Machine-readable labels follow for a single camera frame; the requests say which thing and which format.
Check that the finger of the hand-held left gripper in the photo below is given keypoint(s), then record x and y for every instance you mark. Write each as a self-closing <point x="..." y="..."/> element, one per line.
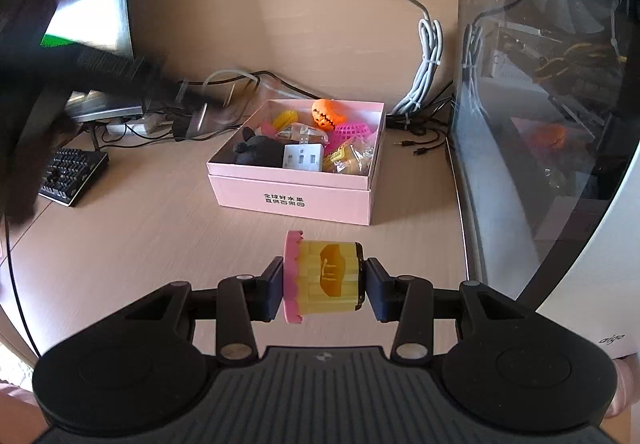
<point x="145" y="76"/>

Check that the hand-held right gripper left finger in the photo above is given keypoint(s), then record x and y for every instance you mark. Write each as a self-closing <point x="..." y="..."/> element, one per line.
<point x="273" y="291"/>

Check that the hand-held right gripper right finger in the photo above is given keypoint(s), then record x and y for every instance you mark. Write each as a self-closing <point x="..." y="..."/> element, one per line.
<point x="379" y="291"/>

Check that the yellow jar with pink lid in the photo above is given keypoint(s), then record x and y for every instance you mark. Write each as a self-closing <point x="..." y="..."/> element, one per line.
<point x="325" y="281"/>

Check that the pink cardboard box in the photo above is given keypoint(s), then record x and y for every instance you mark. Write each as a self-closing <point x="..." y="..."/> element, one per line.
<point x="295" y="196"/>

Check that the white power adapter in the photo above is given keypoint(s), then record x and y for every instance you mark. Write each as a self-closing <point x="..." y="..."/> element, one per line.
<point x="302" y="157"/>

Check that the yellow spiky ball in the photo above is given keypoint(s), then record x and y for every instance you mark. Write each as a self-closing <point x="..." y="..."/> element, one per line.
<point x="286" y="119"/>

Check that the pink plastic basket toy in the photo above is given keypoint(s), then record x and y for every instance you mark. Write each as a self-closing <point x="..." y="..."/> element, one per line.
<point x="352" y="133"/>

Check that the orange pumpkin ball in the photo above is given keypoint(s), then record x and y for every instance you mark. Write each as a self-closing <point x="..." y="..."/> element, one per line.
<point x="329" y="113"/>

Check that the white power strip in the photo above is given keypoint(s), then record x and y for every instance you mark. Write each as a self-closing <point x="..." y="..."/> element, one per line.
<point x="137" y="125"/>

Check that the black keyboard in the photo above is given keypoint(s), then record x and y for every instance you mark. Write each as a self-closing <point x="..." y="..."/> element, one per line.
<point x="72" y="176"/>

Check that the yellow snack packet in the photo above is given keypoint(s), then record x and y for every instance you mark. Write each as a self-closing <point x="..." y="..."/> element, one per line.
<point x="347" y="161"/>

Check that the black plush toy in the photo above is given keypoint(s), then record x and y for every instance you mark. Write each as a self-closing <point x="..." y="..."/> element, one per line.
<point x="257" y="151"/>

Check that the computer case with glass side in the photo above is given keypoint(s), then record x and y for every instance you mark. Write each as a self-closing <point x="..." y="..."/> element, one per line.
<point x="560" y="123"/>

